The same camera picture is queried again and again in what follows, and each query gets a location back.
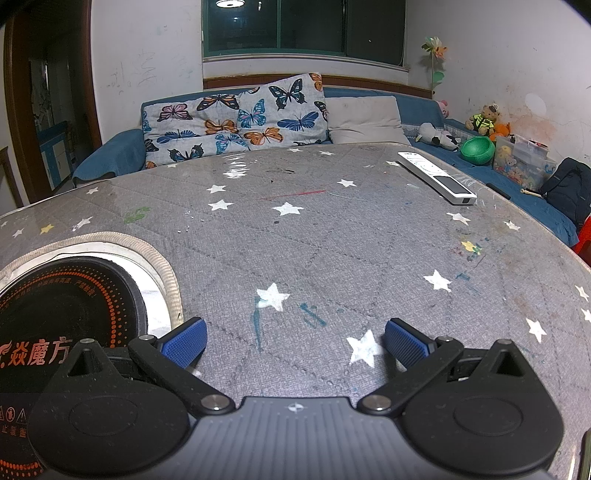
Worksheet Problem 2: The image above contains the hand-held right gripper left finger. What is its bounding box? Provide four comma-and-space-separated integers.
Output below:
67, 316, 236, 416

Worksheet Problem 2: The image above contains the grey star-print table cover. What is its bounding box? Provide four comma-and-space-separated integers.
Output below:
0, 142, 591, 480

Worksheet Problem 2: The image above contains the blue sofa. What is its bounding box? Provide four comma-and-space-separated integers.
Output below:
71, 88, 580, 247

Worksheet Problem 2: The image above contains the black and white plush toy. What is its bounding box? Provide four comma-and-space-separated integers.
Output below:
416, 122, 462, 152

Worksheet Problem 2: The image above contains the butterfly print cushion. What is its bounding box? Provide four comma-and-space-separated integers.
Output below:
141, 71, 331, 169

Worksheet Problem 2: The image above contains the black backpack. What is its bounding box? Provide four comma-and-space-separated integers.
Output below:
539, 157, 591, 229

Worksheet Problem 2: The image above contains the beige cushion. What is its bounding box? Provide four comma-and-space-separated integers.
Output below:
325, 96, 411, 147

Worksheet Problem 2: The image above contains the clear plastic toy box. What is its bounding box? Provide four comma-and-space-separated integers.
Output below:
492, 134, 557, 191

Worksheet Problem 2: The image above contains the green bowl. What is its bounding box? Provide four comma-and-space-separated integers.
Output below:
460, 136, 495, 164

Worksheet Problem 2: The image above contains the red plastic stool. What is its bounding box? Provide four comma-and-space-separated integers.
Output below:
573, 216, 591, 267

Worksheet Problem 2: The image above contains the white remote control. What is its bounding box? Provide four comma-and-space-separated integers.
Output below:
397, 151, 477, 205

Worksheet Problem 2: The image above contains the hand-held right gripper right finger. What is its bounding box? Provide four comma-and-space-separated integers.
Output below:
358, 318, 529, 416

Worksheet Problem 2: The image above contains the black round induction cooktop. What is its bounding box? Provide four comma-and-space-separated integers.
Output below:
0, 256, 148, 476

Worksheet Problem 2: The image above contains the brown wooden door frame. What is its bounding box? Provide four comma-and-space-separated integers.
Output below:
4, 0, 103, 204

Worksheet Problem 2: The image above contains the paper pinwheel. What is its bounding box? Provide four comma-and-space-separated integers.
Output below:
421, 36, 448, 99

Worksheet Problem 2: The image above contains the teddy bear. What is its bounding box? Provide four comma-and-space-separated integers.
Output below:
465, 102, 502, 137

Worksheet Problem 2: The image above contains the green-framed window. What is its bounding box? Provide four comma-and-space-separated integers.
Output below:
202, 0, 411, 70

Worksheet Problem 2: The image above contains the blue cabinet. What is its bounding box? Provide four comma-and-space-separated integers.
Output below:
37, 121, 77, 190

